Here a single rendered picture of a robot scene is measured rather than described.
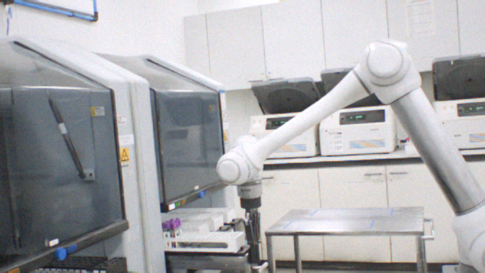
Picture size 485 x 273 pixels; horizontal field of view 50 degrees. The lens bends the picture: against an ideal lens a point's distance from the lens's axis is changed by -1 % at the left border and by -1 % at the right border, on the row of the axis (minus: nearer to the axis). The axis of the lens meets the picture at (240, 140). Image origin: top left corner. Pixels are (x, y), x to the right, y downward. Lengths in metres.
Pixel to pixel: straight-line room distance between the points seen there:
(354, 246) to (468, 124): 1.23
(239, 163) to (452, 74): 2.92
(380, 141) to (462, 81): 0.81
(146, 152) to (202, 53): 2.96
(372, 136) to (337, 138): 0.27
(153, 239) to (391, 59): 0.98
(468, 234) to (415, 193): 2.49
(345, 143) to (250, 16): 1.38
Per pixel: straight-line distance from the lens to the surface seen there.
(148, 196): 1.82
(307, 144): 4.11
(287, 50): 4.46
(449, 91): 4.46
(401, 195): 4.07
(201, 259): 1.89
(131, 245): 1.74
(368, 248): 4.17
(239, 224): 2.36
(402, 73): 1.50
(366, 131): 4.04
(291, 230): 2.09
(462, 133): 4.02
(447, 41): 4.31
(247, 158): 1.62
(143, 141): 1.81
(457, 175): 1.57
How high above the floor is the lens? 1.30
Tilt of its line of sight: 3 degrees down
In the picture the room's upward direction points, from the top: 5 degrees counter-clockwise
